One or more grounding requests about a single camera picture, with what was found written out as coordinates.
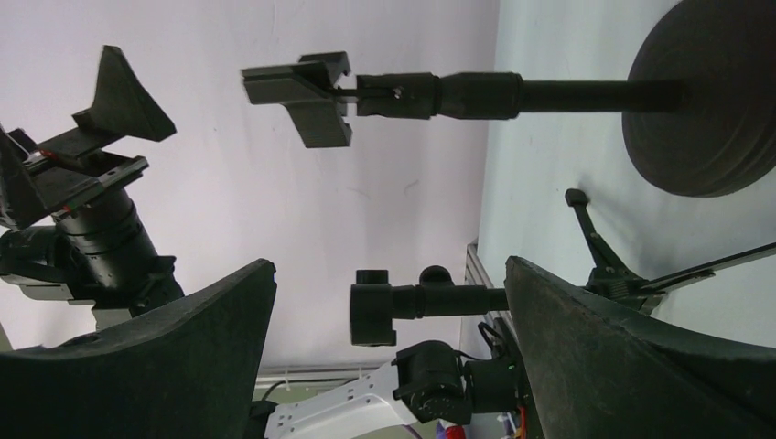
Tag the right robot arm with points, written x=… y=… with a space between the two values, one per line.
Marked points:
x=425 y=382

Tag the black round-base mic stand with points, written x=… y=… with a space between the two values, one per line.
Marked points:
x=697 y=109

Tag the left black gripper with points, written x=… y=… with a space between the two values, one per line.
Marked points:
x=69 y=170

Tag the black small tripod stand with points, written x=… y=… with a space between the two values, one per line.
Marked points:
x=375 y=303

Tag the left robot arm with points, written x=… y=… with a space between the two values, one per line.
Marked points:
x=71 y=231

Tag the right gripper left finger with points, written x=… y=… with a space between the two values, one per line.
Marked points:
x=185 y=370

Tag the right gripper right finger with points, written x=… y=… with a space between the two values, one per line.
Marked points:
x=601 y=370

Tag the aluminium frame rail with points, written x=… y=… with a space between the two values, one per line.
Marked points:
x=328 y=377

